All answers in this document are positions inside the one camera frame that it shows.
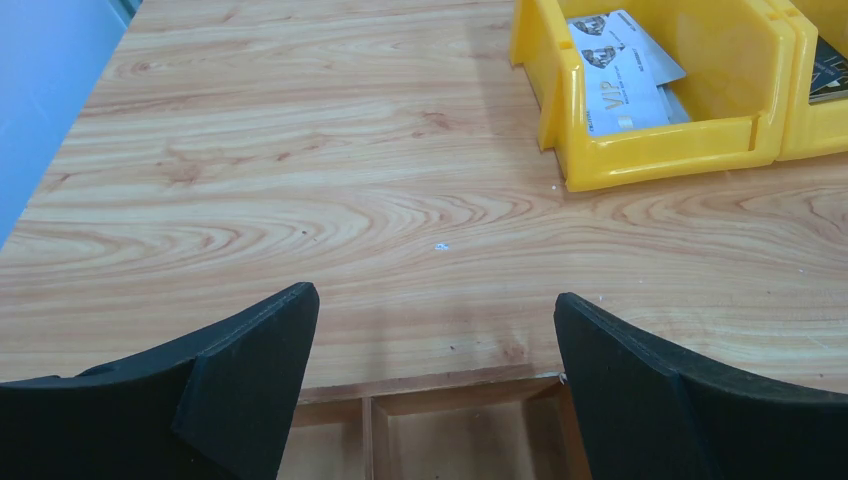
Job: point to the black VIP card stack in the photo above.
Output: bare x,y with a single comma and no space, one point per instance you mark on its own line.
829,77

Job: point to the yellow bin with silver cards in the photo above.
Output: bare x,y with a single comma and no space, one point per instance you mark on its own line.
737,58

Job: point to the silver VIP card stack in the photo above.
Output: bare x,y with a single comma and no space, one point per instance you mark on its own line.
628,75

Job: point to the yellow bin with black cards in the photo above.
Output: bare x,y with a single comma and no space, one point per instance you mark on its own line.
813,129

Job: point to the wooden compartment tray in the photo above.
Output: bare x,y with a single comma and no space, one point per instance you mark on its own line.
508,429

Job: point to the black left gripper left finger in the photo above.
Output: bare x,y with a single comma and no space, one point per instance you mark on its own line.
217,403

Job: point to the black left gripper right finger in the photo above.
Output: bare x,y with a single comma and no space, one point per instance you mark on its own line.
648,408

